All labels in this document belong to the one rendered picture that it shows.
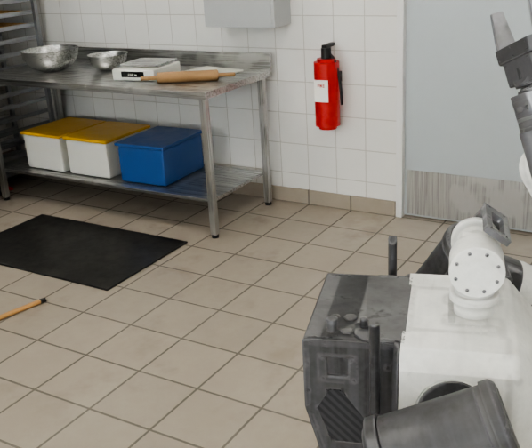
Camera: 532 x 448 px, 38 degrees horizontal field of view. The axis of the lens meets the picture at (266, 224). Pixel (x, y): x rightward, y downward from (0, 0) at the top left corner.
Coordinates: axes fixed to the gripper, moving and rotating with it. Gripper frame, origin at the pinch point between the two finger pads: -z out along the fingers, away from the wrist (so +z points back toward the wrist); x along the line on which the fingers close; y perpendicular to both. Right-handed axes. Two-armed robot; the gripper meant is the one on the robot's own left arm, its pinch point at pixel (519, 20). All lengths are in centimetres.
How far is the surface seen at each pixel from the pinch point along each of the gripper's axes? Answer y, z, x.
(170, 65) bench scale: -6, -85, -364
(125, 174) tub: 37, -30, -390
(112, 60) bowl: 24, -104, -395
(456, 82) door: -145, -21, -284
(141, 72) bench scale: 13, -83, -355
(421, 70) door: -132, -34, -296
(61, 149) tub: 71, -60, -423
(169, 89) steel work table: 4, -64, -325
